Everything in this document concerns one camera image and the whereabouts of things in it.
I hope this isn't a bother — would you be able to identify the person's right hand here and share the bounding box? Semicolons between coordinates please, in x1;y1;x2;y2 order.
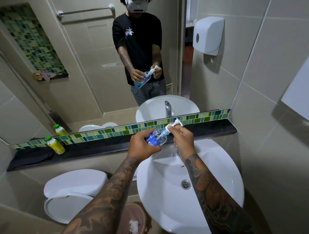
168;125;197;161

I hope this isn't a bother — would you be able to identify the person's left hand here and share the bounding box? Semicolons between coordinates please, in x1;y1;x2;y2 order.
127;127;162;161

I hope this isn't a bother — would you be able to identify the clear pump soap bottle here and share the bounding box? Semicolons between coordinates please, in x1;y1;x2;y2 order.
145;118;184;146

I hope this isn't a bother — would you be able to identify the person's left forearm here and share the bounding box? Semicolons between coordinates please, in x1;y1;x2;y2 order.
61;156;146;234

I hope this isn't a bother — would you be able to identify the person's right forearm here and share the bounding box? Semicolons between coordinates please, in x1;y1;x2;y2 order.
181;154;255;234

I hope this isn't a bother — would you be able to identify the black stone ledge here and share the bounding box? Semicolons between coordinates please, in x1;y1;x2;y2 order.
7;118;238;172

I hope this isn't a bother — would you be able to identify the white round sink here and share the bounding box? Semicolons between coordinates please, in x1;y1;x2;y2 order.
136;139;245;234

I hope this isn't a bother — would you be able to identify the pink waste bin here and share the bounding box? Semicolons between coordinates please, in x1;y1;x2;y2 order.
117;202;147;234

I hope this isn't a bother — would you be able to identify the crumpled white tissue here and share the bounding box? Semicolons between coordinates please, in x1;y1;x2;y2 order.
129;219;142;234

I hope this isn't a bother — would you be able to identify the white toilet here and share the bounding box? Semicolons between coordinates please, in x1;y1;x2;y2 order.
43;169;108;225

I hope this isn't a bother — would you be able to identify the yellow bottle green cap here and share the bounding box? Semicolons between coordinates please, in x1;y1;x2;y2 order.
45;136;66;155

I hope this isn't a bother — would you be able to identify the black cloth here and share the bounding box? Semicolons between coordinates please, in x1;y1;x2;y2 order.
7;147;56;172

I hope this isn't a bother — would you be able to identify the white paper towel dispenser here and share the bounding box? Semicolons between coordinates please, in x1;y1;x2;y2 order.
281;56;309;121

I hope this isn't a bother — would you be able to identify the wall mirror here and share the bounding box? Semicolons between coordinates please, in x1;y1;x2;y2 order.
0;0;271;146

